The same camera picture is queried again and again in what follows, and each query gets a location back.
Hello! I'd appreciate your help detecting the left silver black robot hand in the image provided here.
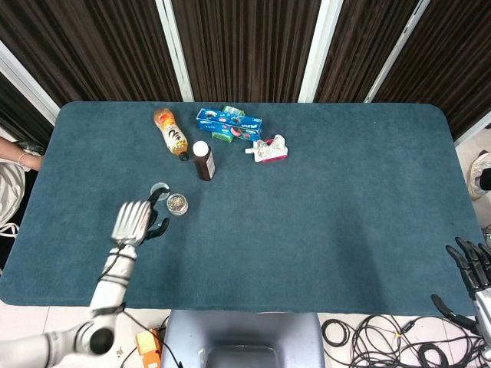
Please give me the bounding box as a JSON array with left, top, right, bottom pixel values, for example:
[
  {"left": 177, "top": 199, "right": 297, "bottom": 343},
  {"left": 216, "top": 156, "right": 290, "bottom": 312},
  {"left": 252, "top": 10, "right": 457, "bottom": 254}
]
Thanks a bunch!
[{"left": 110, "top": 190, "right": 170, "bottom": 248}]

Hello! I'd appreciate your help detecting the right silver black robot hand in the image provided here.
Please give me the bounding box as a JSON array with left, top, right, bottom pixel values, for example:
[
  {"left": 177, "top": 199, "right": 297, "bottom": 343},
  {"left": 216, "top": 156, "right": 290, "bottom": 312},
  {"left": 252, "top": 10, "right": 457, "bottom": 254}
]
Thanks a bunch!
[{"left": 430, "top": 236, "right": 491, "bottom": 346}]

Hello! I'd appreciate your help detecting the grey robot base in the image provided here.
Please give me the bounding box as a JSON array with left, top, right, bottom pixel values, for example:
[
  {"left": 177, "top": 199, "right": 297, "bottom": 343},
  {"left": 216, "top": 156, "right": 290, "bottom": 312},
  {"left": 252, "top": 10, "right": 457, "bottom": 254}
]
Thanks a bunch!
[{"left": 160, "top": 309, "right": 327, "bottom": 368}]

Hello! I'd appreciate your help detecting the person's bare forearm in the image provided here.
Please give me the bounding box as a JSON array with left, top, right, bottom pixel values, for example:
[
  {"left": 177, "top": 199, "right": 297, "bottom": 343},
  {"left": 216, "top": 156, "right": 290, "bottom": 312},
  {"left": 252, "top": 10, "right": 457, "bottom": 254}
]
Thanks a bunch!
[{"left": 0, "top": 136, "right": 44, "bottom": 173}]

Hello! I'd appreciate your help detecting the small clear jar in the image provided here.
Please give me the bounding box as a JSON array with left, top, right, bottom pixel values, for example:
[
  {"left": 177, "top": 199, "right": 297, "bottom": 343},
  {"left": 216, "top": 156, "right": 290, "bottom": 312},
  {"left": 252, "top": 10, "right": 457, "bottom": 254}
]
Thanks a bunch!
[{"left": 166, "top": 193, "right": 189, "bottom": 216}]

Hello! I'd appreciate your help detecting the clear round lid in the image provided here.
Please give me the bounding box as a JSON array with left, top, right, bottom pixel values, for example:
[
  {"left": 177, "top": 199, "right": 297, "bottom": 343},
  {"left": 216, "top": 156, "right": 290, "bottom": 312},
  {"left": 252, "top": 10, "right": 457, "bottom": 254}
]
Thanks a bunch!
[{"left": 150, "top": 182, "right": 171, "bottom": 201}]

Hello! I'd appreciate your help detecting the dark brown bottle white cap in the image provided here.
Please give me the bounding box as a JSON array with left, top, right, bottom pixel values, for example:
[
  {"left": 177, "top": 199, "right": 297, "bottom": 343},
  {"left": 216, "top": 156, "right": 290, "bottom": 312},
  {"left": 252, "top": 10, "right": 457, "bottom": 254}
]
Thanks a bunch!
[{"left": 192, "top": 140, "right": 216, "bottom": 182}]

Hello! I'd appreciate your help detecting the orange drink bottle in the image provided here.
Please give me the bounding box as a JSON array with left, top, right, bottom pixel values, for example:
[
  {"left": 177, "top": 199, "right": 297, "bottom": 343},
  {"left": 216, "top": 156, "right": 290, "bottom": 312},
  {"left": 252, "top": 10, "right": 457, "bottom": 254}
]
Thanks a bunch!
[{"left": 153, "top": 107, "right": 190, "bottom": 162}]

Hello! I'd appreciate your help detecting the person's white garment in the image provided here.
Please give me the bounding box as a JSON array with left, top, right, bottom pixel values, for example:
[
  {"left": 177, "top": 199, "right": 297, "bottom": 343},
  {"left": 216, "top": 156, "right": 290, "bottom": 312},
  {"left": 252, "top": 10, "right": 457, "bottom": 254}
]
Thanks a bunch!
[{"left": 0, "top": 160, "right": 26, "bottom": 241}]

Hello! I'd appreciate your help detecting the orange box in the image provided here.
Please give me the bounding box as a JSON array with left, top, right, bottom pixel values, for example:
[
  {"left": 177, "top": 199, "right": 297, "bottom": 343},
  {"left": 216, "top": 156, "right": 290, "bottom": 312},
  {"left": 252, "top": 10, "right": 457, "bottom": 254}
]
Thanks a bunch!
[{"left": 135, "top": 328, "right": 164, "bottom": 368}]

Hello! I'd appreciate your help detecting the white shoe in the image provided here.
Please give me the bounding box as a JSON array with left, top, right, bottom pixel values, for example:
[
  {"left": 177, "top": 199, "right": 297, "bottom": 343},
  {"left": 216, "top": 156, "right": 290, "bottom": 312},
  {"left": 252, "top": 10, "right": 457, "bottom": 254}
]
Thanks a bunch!
[{"left": 466, "top": 149, "right": 491, "bottom": 201}]

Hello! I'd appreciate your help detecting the blue cookie box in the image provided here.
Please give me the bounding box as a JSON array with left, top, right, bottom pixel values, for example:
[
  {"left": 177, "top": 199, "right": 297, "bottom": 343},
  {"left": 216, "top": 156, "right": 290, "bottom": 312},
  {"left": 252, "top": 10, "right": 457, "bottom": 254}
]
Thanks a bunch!
[{"left": 196, "top": 107, "right": 264, "bottom": 142}]

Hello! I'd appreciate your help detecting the white pink spout pouch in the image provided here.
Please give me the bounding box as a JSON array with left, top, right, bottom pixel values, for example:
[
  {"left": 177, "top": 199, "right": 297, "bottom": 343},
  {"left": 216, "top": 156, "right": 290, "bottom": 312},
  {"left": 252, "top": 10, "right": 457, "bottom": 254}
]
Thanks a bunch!
[{"left": 244, "top": 134, "right": 289, "bottom": 164}]

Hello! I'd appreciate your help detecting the teal table cloth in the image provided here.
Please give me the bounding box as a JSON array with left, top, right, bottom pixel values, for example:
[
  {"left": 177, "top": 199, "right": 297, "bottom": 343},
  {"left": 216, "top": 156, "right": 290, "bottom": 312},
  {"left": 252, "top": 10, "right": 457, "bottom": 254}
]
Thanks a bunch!
[{"left": 0, "top": 100, "right": 491, "bottom": 317}]

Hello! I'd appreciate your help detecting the brown ribbed curtain panel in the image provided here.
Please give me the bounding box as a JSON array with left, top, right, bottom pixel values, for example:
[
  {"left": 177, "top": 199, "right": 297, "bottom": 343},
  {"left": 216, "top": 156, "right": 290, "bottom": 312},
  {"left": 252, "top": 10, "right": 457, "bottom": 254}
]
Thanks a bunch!
[
  {"left": 314, "top": 0, "right": 421, "bottom": 104},
  {"left": 374, "top": 0, "right": 491, "bottom": 141},
  {"left": 0, "top": 0, "right": 182, "bottom": 107},
  {"left": 171, "top": 0, "right": 321, "bottom": 104}
]

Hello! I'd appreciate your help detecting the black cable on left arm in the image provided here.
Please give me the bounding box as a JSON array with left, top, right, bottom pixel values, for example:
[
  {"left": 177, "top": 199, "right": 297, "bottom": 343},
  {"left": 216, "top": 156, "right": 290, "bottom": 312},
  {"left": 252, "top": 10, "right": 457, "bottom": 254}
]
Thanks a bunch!
[{"left": 97, "top": 245, "right": 126, "bottom": 284}]

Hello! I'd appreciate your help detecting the black cable tangle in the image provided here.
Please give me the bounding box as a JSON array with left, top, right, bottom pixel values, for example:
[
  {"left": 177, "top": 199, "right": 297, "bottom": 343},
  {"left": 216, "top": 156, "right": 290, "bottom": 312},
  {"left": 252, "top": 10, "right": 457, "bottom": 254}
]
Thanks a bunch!
[{"left": 321, "top": 314, "right": 491, "bottom": 368}]

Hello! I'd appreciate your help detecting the white partition post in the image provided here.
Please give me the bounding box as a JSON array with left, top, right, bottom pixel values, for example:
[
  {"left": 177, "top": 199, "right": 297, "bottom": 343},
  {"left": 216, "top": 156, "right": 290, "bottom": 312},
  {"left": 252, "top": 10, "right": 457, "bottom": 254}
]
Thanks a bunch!
[
  {"left": 155, "top": 0, "right": 195, "bottom": 103},
  {"left": 454, "top": 121, "right": 491, "bottom": 147},
  {"left": 364, "top": 0, "right": 430, "bottom": 104},
  {"left": 0, "top": 40, "right": 61, "bottom": 126},
  {"left": 298, "top": 0, "right": 344, "bottom": 104}
]

